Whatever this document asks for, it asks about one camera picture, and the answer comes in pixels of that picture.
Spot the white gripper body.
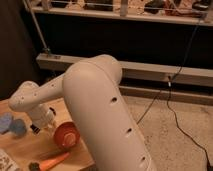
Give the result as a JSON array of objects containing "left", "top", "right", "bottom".
[{"left": 27, "top": 103, "right": 57, "bottom": 132}]

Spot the red ceramic bowl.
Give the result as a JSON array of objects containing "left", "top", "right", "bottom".
[{"left": 53, "top": 122, "right": 80, "bottom": 149}]

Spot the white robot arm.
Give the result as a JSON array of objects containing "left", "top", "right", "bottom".
[{"left": 9, "top": 54, "right": 157, "bottom": 171}]

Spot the blue cloth piece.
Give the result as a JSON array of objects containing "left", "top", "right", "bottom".
[{"left": 0, "top": 113, "right": 27, "bottom": 136}]

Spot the orange toy carrot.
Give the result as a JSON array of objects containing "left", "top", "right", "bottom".
[{"left": 28, "top": 152, "right": 70, "bottom": 171}]

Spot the patterned card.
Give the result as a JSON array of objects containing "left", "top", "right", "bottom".
[{"left": 0, "top": 149, "right": 22, "bottom": 171}]

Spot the metal diagonal rod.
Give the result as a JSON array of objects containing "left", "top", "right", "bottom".
[{"left": 25, "top": 0, "right": 51, "bottom": 55}]

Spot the long wooden shelf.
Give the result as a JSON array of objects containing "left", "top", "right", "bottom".
[{"left": 23, "top": 0, "right": 213, "bottom": 27}]

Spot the black power cable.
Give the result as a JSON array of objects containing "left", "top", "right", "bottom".
[{"left": 135, "top": 16, "right": 213, "bottom": 168}]

